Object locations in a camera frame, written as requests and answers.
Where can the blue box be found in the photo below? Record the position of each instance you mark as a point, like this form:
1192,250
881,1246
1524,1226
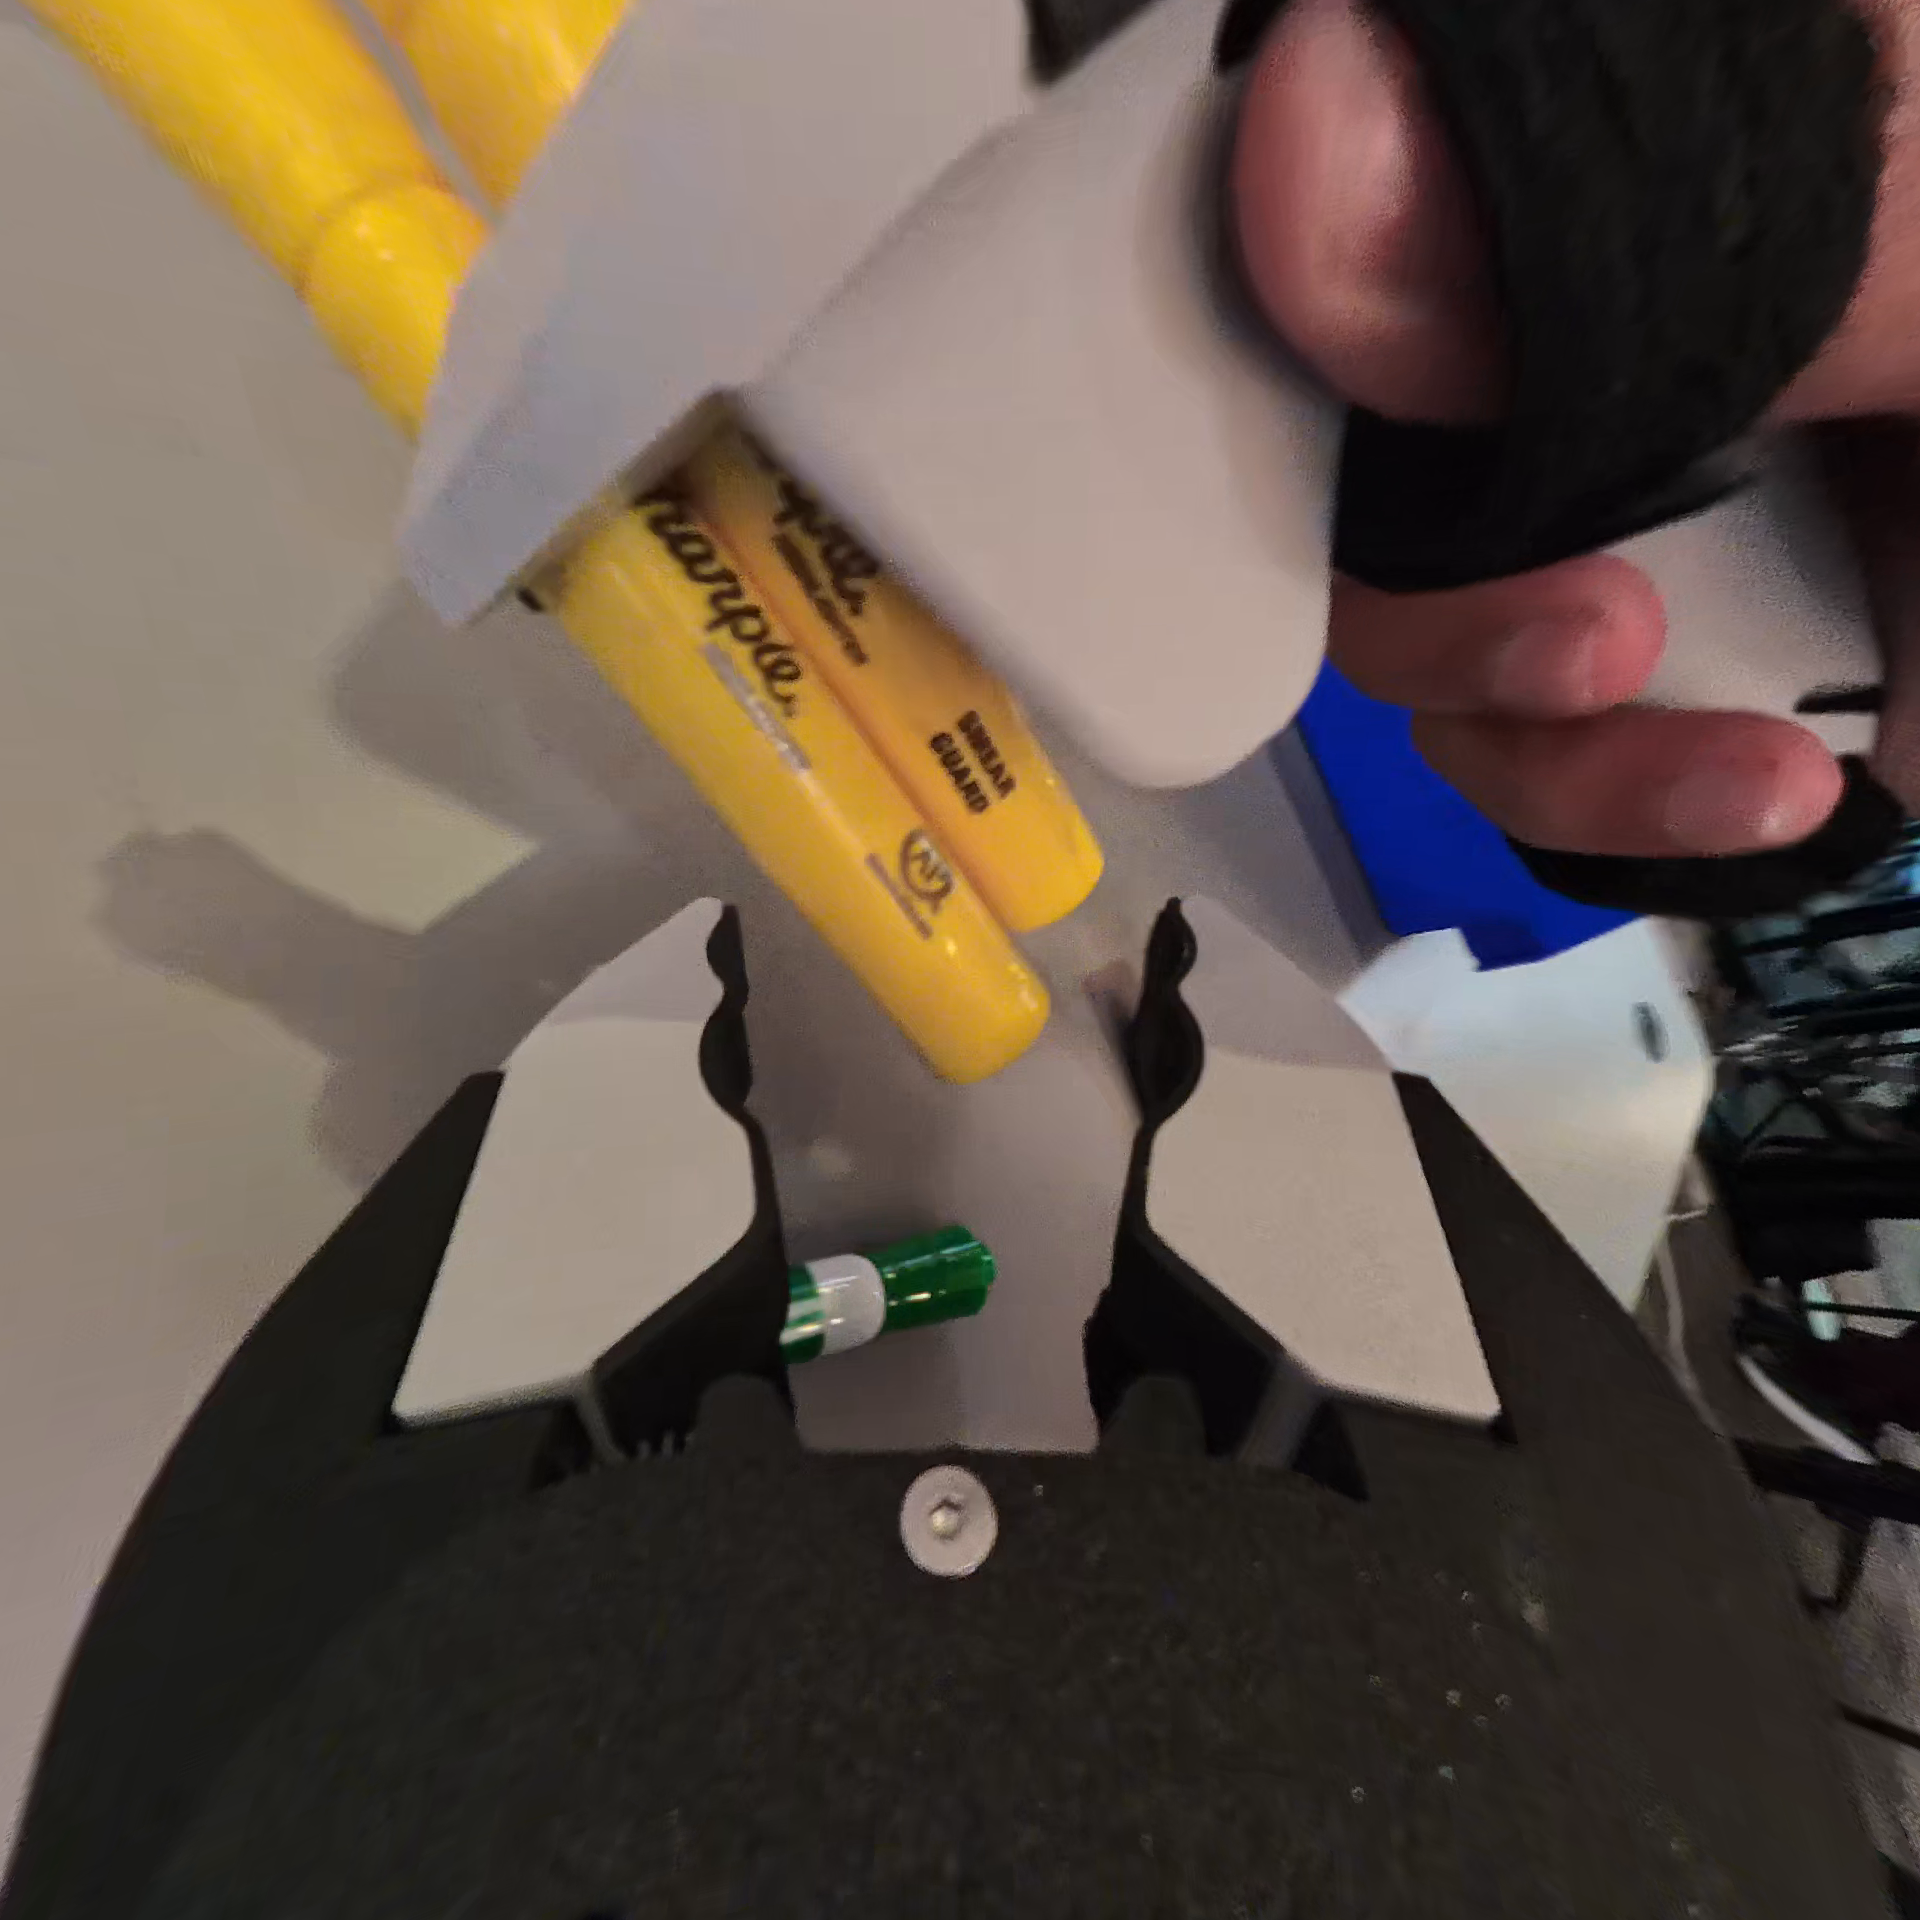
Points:
1425,854

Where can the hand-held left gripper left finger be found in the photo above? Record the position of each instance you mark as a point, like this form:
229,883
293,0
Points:
601,1231

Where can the white desk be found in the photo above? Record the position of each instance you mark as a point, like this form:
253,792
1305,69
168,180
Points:
181,674

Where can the yellow highlighter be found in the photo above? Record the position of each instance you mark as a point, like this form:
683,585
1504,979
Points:
840,840
960,751

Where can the green whiteboard marker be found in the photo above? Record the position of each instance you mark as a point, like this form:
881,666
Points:
915,1274

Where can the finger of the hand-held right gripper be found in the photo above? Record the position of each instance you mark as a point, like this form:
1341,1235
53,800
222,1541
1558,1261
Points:
675,225

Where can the person's right hand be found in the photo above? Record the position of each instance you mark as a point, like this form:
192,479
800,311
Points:
1380,225

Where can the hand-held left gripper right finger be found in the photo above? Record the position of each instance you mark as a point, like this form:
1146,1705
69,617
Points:
1305,1231

